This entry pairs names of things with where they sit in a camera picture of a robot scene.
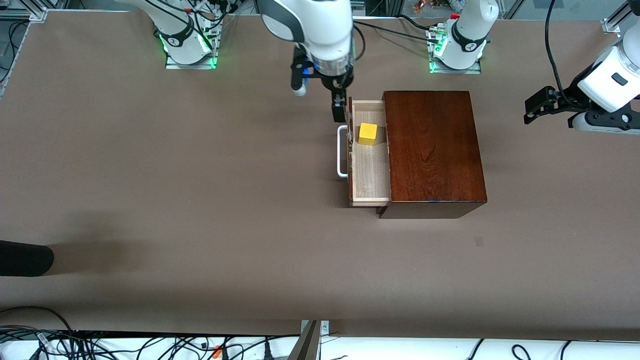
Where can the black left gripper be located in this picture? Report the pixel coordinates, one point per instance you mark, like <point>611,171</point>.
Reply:
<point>571,99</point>

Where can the white power strip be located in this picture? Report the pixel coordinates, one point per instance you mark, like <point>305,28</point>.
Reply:
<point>357,6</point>

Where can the aluminium profile post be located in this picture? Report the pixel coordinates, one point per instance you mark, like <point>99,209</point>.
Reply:
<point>307,345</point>

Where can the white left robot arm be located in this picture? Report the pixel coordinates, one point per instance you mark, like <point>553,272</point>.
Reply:
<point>470,30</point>

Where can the yellow wooden block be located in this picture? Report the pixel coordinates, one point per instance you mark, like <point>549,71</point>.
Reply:
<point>367,134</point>

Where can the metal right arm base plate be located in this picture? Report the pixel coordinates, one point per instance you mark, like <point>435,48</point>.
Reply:
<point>172,65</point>

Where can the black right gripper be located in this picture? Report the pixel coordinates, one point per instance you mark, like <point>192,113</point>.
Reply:
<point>338,83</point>

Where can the aluminium frame corner bracket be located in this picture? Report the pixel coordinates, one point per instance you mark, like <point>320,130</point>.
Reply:
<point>611,25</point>

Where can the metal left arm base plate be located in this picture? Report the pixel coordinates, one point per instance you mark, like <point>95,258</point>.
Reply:
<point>475,70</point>

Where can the black ribbed cylinder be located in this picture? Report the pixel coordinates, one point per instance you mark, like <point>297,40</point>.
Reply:
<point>25,257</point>

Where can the aluminium frame rail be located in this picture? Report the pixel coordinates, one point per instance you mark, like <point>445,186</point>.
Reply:
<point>37,15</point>

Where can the dark brown wooden cabinet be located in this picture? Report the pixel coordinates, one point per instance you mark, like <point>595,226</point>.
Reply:
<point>435,150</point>

